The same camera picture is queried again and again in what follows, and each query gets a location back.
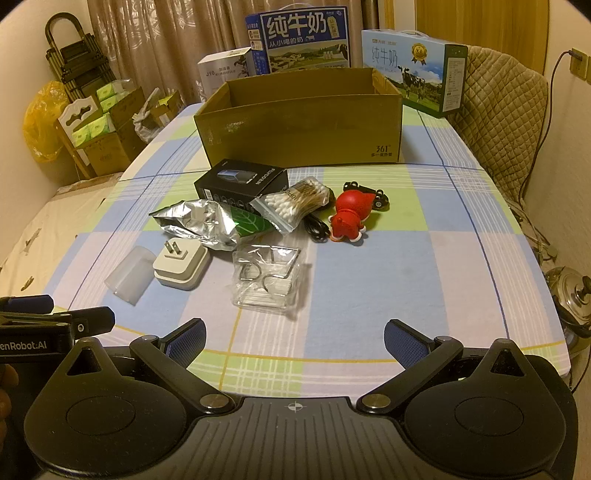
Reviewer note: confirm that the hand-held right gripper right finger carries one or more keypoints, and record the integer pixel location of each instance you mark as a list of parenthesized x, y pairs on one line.
[(405, 344)]

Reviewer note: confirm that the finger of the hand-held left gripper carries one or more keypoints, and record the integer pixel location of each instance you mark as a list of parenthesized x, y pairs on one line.
[(94, 319), (27, 303)]

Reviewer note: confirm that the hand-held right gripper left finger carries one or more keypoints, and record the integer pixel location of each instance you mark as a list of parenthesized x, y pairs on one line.
[(184, 344)]

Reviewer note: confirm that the translucent plastic cap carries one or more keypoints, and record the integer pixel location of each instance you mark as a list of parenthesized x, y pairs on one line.
[(129, 277)]

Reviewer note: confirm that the white power adapter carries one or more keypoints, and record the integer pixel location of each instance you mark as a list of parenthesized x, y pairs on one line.
[(180, 267)]

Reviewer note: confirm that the clear plastic box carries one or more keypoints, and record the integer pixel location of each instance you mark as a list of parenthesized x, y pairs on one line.
[(268, 295)]

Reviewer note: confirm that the silver foil bag green label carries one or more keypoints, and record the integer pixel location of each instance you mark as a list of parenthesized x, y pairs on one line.
[(203, 221)]

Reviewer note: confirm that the red cat figure toy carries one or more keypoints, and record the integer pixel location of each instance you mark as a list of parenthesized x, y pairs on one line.
[(351, 212)]

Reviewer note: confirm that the black toy car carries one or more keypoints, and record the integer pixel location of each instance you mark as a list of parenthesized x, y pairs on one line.
[(365, 188)]

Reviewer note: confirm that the clear cotton swab bag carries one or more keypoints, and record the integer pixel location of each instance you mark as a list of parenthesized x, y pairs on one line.
[(291, 203)]

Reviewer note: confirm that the black shaver box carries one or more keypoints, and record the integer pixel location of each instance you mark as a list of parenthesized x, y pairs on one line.
[(249, 177)]

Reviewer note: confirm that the brown cardboard box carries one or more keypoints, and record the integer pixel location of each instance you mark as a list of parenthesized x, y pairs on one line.
[(295, 134)]

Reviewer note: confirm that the person's left hand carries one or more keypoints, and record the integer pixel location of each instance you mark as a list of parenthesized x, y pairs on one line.
[(5, 401)]

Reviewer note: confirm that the white printed sheet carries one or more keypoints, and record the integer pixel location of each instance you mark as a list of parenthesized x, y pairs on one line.
[(46, 240)]

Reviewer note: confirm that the flat cardboard sheet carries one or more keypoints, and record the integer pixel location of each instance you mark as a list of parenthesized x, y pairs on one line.
[(87, 184)]

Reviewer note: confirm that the brown cardboard carton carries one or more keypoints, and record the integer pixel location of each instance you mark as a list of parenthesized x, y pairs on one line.
[(108, 157), (129, 104)]

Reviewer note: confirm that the yellow plastic bag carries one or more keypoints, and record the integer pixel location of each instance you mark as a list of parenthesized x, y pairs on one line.
[(41, 124)]

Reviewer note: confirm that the green tissue packs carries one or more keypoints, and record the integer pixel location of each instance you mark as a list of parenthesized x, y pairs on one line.
[(92, 129), (110, 97)]

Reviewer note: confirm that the white carved wooden board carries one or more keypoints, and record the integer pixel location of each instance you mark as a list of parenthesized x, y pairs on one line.
[(78, 110)]

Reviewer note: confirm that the crumpled clear plastic bag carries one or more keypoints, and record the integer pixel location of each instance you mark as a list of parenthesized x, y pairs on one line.
[(145, 122)]

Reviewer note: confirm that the folded step ladder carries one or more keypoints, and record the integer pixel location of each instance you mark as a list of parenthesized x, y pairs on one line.
[(69, 64)]

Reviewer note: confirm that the beige quilted chair cover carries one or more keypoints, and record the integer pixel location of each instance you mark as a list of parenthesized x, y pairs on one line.
[(498, 115)]

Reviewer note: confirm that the white humidifier box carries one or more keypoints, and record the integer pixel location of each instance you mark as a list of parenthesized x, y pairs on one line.
[(221, 69)]

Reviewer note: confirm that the light blue milk carton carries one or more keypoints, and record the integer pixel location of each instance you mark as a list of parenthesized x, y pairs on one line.
[(406, 64)]

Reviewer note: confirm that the beige patterned curtain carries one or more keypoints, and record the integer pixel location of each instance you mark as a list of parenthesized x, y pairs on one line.
[(161, 27)]

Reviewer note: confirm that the dark blue milk carton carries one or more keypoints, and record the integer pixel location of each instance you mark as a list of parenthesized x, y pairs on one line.
[(300, 37)]

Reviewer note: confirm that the wooden door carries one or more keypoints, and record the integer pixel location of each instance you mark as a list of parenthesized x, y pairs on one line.
[(485, 23)]

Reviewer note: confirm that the wall socket with plug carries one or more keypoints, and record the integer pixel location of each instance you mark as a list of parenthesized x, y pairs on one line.
[(581, 64)]

